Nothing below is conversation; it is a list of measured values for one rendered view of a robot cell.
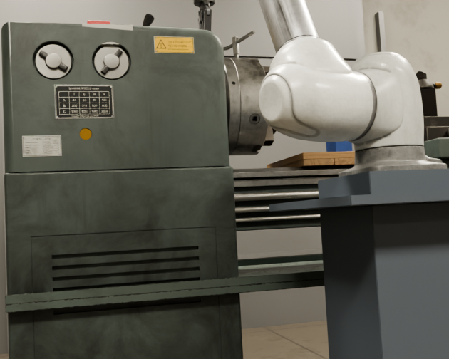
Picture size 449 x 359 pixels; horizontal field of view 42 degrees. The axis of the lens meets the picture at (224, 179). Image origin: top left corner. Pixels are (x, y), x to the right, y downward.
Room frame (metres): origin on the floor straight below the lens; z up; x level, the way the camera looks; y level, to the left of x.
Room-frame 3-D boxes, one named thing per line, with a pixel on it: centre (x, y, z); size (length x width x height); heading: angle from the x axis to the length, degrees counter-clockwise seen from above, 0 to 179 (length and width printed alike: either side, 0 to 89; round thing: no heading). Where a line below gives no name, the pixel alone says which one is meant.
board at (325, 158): (1.95, -0.34, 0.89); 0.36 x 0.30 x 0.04; 14
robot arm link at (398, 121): (1.32, -0.37, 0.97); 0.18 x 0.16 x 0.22; 119
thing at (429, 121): (1.94, -0.66, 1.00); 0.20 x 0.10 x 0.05; 104
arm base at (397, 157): (1.33, -0.40, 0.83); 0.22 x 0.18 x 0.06; 105
